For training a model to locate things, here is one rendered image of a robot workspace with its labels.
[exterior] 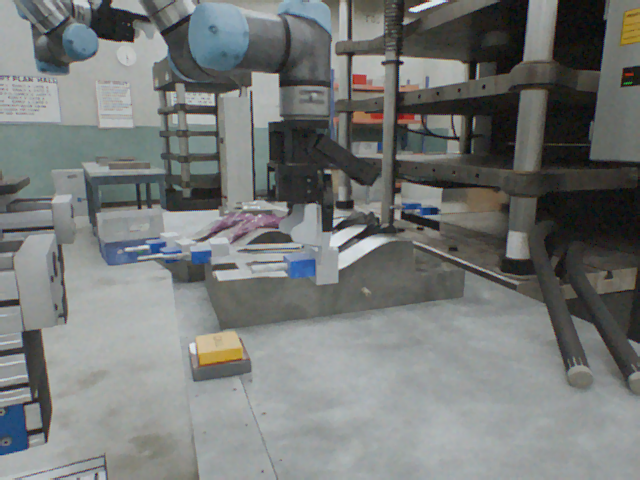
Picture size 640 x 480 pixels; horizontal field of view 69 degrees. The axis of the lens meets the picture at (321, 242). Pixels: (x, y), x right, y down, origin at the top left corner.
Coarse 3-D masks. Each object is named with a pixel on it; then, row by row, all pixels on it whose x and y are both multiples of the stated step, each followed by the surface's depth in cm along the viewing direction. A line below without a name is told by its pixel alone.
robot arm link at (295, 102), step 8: (280, 88) 65; (288, 88) 63; (296, 88) 63; (304, 88) 63; (312, 88) 63; (320, 88) 63; (328, 88) 65; (280, 96) 65; (288, 96) 64; (296, 96) 63; (304, 96) 63; (312, 96) 62; (320, 96) 64; (328, 96) 65; (280, 104) 65; (288, 104) 64; (296, 104) 63; (304, 104) 63; (312, 104) 63; (320, 104) 64; (328, 104) 65; (280, 112) 66; (288, 112) 64; (296, 112) 63; (304, 112) 63; (312, 112) 64; (320, 112) 64; (328, 112) 65
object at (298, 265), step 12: (312, 252) 71; (336, 252) 71; (276, 264) 70; (288, 264) 70; (300, 264) 69; (312, 264) 70; (324, 264) 70; (336, 264) 71; (288, 276) 70; (300, 276) 70; (312, 276) 71; (324, 276) 71; (336, 276) 71
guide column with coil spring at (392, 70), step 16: (400, 0) 168; (400, 16) 170; (384, 96) 177; (384, 112) 178; (384, 128) 179; (384, 144) 180; (384, 160) 181; (384, 176) 182; (384, 192) 184; (384, 208) 185
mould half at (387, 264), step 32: (224, 256) 94; (256, 256) 95; (352, 256) 88; (384, 256) 88; (416, 256) 106; (224, 288) 79; (256, 288) 81; (288, 288) 83; (320, 288) 85; (352, 288) 87; (384, 288) 90; (416, 288) 92; (448, 288) 95; (224, 320) 80; (256, 320) 82
